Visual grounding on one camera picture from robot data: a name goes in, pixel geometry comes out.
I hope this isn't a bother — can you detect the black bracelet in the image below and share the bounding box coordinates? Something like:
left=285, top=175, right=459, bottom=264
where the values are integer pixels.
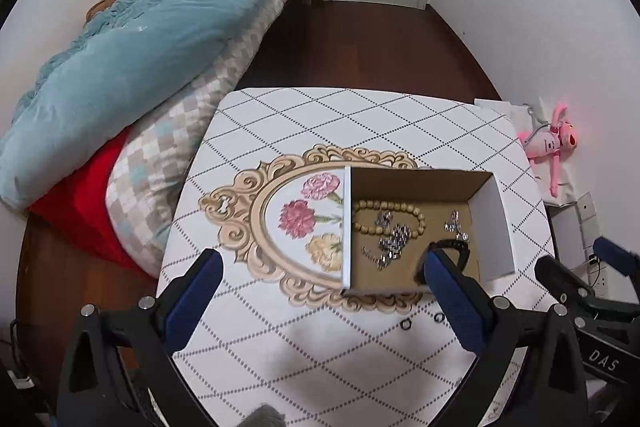
left=429, top=239, right=472, bottom=271

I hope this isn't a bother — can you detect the wooden bead bracelet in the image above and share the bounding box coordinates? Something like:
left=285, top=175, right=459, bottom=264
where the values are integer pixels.
left=351, top=200, right=427, bottom=241

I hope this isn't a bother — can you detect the silver earrings cluster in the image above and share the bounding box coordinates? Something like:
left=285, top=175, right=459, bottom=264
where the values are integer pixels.
left=444, top=210, right=469, bottom=241

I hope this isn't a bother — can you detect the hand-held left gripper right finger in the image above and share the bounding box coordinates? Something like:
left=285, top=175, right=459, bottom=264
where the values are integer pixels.
left=419, top=246, right=589, bottom=427

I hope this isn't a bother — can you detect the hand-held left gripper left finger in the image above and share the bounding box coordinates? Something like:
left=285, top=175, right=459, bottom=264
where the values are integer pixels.
left=57, top=249, right=226, bottom=427

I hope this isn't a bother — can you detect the pink plush toy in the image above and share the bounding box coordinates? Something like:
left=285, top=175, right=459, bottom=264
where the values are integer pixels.
left=520, top=102, right=584, bottom=198

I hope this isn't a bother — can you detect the brown plush item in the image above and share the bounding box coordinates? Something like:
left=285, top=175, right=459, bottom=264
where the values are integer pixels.
left=84, top=0, right=124, bottom=23

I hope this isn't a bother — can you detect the red cloth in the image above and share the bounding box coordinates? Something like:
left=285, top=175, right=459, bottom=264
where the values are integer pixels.
left=29, top=129, right=162, bottom=279

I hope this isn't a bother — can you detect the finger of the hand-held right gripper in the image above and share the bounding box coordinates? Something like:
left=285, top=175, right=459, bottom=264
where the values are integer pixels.
left=534, top=255, right=594, bottom=307
left=593, top=236, right=640, bottom=281

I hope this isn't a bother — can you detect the silver chain necklace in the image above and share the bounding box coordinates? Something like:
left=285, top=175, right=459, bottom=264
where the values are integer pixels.
left=362, top=226, right=414, bottom=269

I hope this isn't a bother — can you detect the white diamond-pattern tablecloth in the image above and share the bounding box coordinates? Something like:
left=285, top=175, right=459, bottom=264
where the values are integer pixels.
left=156, top=87, right=556, bottom=427

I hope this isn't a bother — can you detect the white wall socket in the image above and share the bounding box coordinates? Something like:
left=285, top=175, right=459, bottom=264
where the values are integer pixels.
left=589, top=252, right=609, bottom=299
left=577, top=191, right=599, bottom=226

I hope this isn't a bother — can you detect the cardboard box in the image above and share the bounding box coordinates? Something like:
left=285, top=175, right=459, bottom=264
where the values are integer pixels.
left=341, top=165, right=516, bottom=298

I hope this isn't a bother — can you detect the white power strip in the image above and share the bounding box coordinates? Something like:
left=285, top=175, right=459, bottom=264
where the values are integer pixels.
left=7, top=369, right=37, bottom=391

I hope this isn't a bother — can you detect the checkered bed sheet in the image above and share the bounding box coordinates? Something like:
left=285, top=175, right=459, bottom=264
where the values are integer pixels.
left=106, top=0, right=314, bottom=266

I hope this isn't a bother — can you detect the light blue duvet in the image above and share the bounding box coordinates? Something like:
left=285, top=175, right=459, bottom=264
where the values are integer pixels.
left=0, top=0, right=326, bottom=210

